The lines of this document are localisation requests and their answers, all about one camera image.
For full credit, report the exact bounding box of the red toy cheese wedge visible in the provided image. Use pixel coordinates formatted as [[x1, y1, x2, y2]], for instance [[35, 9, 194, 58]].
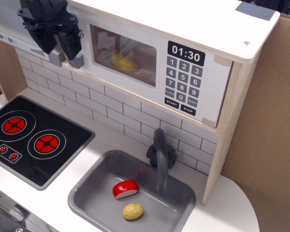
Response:
[[113, 179, 139, 199]]

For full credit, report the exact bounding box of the grey toy faucet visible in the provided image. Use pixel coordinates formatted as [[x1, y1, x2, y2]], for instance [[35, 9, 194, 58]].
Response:
[[146, 128, 177, 193]]

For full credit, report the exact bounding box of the silver oven handle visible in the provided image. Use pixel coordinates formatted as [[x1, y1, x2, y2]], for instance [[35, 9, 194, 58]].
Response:
[[0, 194, 29, 222]]

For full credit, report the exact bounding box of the brown cardboard panel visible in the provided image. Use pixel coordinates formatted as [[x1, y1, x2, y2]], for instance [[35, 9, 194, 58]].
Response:
[[222, 15, 290, 232]]

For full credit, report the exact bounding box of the grey toy sink basin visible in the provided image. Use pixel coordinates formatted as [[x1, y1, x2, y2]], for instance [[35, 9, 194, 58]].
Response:
[[68, 150, 196, 232]]

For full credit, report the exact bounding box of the white wooden microwave cabinet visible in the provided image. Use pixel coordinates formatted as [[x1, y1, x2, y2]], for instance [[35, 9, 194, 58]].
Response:
[[68, 0, 279, 204]]

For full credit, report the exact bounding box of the grey microwave door handle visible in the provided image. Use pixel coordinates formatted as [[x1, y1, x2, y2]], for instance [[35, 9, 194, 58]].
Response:
[[68, 54, 85, 69]]

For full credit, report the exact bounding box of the yellow toy banana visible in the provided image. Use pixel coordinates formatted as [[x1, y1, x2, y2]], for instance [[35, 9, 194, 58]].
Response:
[[111, 50, 139, 72]]

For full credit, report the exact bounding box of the white toy microwave door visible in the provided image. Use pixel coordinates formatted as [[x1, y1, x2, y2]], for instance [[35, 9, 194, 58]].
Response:
[[56, 0, 233, 128]]

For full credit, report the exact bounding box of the yellow toy potato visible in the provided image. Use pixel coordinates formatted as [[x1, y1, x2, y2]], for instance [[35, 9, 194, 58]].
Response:
[[122, 203, 144, 220]]

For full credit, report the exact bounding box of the black toy stove top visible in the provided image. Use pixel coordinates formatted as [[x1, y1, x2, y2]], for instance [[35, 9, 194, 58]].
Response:
[[0, 96, 95, 190]]

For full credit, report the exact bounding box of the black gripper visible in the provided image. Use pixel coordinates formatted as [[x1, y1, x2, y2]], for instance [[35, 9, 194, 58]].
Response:
[[17, 0, 83, 60]]

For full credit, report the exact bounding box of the grey tape patch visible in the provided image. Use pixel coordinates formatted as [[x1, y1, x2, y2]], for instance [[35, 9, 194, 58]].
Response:
[[235, 2, 275, 21]]

